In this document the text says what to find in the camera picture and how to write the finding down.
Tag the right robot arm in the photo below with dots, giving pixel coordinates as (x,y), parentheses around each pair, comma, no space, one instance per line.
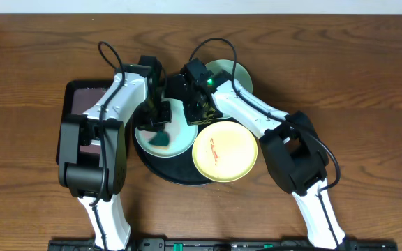
(295,157)

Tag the rectangular dark tray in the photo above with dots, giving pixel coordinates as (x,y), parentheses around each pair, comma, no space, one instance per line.
(79,96)

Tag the mint green plate top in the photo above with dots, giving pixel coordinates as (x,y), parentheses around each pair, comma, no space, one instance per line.
(222,72)

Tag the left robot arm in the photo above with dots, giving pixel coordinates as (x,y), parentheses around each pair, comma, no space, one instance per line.
(97,181)

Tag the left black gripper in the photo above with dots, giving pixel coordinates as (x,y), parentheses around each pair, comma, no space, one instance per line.
(167,118)

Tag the green sponge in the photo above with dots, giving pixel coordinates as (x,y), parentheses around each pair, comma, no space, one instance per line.
(161,138)

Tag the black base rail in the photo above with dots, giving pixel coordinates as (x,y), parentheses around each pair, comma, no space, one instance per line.
(159,244)

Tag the yellow plate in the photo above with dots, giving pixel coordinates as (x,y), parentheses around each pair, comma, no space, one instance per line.
(224,151)

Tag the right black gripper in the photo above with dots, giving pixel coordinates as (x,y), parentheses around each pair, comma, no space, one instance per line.
(192,119)

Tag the mint green plate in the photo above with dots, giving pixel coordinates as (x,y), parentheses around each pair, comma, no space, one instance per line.
(222,72)
(181,134)

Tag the round black tray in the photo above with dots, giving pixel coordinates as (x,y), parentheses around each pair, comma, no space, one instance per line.
(178,169)

